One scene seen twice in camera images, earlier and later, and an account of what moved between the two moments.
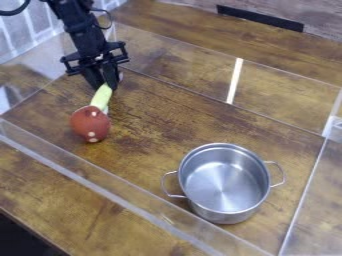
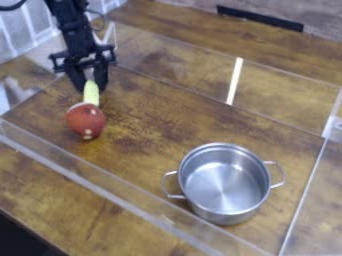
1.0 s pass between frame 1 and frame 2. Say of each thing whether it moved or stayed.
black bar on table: stayed
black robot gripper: moved
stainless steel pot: stayed
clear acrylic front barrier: stayed
